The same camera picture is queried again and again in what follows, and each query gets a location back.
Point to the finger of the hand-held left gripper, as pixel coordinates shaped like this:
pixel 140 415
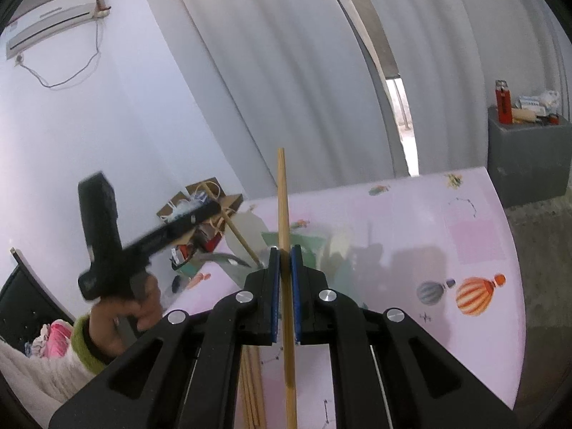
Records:
pixel 174 230

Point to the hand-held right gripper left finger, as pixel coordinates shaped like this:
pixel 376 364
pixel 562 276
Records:
pixel 275 295

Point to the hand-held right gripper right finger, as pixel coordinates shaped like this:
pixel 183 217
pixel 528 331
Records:
pixel 296 295

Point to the long wooden chopstick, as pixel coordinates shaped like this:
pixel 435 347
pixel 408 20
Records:
pixel 241 237
pixel 282 196

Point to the bundle of wooden chopsticks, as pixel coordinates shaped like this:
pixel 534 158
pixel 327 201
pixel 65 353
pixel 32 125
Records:
pixel 252 388

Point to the person's left forearm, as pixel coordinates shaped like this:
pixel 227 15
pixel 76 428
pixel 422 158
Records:
pixel 35 375

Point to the person's left hand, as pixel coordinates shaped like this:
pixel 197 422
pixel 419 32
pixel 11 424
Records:
pixel 116 321

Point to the open cardboard box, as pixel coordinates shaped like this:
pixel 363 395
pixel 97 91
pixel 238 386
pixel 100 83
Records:
pixel 232 201

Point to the black chair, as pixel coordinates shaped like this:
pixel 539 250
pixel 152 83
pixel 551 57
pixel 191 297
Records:
pixel 27 295

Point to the pink cloth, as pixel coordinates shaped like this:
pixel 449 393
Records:
pixel 56 335

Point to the pink balloon print tablecloth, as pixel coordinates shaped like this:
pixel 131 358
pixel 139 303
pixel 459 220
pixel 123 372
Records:
pixel 424 232

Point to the white curtain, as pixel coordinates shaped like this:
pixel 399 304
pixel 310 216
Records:
pixel 290 76
pixel 447 31

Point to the white air conditioner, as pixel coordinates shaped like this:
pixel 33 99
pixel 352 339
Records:
pixel 49 22

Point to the grey cabinet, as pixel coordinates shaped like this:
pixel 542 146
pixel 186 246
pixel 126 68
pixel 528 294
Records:
pixel 527 161

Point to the brown curtain lining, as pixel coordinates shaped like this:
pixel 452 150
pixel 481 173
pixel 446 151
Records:
pixel 375 31

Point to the red lighter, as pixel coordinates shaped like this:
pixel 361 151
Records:
pixel 504 102

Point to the white packet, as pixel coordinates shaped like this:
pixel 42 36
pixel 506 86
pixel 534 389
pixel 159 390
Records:
pixel 536 100

